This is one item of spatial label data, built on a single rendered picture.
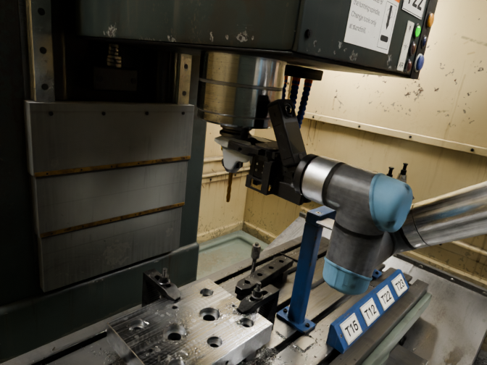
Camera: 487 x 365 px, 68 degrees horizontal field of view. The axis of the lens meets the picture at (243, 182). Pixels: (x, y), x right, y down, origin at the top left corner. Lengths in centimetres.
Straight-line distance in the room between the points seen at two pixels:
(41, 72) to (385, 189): 78
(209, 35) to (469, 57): 113
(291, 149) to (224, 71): 17
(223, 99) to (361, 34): 24
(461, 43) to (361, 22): 98
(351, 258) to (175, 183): 77
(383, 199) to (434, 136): 106
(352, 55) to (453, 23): 101
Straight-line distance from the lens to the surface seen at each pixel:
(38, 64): 97
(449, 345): 150
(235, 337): 85
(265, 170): 62
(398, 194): 52
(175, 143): 116
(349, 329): 104
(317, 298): 118
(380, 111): 164
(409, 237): 66
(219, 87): 63
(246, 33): 53
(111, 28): 84
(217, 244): 202
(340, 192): 54
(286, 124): 60
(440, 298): 161
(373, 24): 64
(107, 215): 112
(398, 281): 132
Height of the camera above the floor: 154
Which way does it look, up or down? 17 degrees down
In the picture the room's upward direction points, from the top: 7 degrees clockwise
